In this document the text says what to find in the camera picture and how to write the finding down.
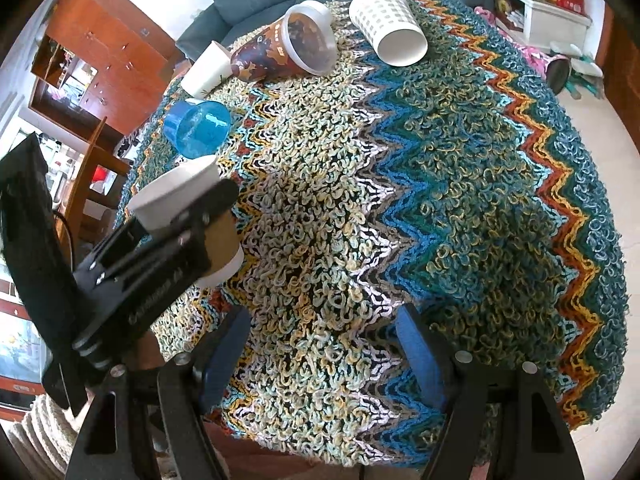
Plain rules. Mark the small white paper cup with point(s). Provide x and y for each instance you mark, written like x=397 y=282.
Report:
x=209 y=71

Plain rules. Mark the red-brown wooden cabinet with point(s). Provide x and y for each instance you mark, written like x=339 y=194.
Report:
x=132 y=57

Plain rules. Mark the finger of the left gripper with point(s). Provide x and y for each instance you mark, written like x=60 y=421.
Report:
x=125 y=298
x=119 y=243

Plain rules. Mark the wooden chair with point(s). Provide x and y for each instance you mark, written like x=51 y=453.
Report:
x=68 y=222

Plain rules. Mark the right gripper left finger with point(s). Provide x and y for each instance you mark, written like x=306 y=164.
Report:
x=115 y=440

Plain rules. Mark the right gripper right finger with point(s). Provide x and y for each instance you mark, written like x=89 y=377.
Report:
x=533 y=441

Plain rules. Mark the brown sleeved paper cup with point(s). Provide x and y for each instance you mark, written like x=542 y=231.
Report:
x=194 y=190

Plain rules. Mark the white low side table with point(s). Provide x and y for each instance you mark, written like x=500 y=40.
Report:
x=539 y=24

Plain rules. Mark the blue translucent plastic cup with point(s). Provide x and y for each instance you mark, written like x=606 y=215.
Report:
x=196 y=128

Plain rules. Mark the colourful knitted zigzag table cloth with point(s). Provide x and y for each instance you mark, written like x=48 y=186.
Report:
x=457 y=184

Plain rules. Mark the white checkered paper cup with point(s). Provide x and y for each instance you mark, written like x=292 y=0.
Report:
x=391 y=30

